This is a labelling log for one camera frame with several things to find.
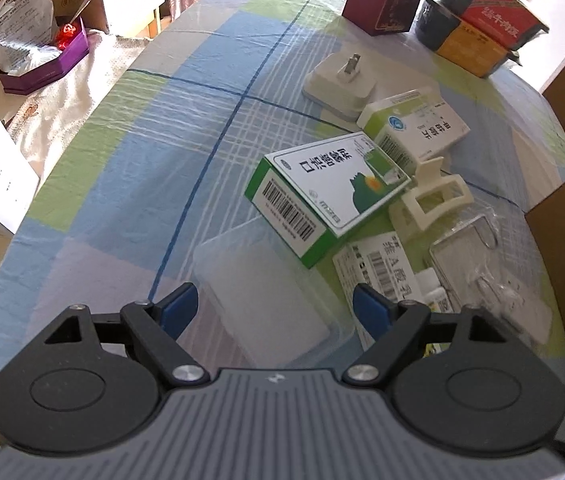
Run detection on red label black bowl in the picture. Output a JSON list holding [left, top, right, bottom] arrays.
[[439, 0, 549, 51]]

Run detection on white power adapter plug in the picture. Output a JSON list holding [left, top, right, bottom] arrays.
[[302, 52, 377, 122]]

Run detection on metal hooks in plastic bag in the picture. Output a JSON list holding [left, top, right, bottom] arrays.
[[429, 214, 552, 346]]

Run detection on yellow label black bowl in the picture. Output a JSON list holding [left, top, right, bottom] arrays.
[[416, 0, 520, 78]]

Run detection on white green small medicine box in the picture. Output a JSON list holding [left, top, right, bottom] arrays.
[[357, 87, 470, 176]]

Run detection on cream hair claw clip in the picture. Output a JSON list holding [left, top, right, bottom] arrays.
[[389, 156, 474, 240]]

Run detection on white ointment box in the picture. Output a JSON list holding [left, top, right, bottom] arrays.
[[332, 231, 423, 350]]

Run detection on small white bottle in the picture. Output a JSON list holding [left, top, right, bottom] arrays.
[[415, 268, 453, 313]]

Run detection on purple tray box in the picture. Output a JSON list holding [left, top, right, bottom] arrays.
[[0, 18, 89, 96]]

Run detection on clear plastic case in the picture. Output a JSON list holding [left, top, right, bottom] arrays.
[[194, 218, 354, 368]]

